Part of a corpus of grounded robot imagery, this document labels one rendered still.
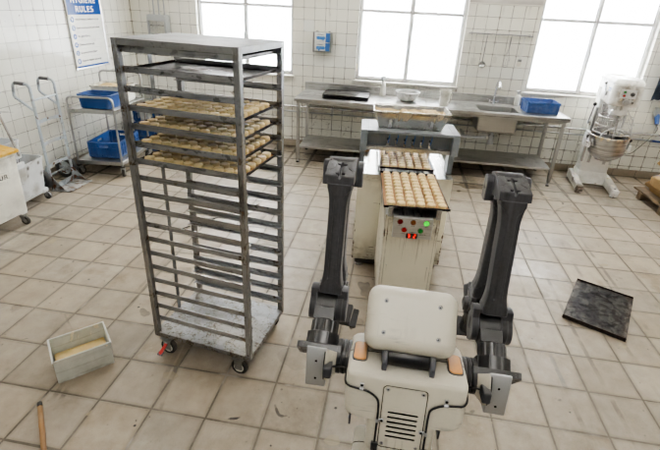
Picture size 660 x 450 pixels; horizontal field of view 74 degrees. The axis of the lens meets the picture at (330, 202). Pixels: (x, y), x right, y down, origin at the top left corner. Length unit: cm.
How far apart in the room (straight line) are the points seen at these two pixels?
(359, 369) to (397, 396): 10
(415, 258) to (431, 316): 182
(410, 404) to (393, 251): 180
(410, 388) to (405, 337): 11
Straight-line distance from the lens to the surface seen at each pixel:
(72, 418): 283
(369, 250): 362
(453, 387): 109
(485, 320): 123
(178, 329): 292
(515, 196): 113
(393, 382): 107
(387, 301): 106
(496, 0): 639
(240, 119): 198
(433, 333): 106
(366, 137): 324
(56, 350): 315
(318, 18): 640
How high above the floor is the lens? 199
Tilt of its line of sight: 24 degrees down
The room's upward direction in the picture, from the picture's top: 3 degrees clockwise
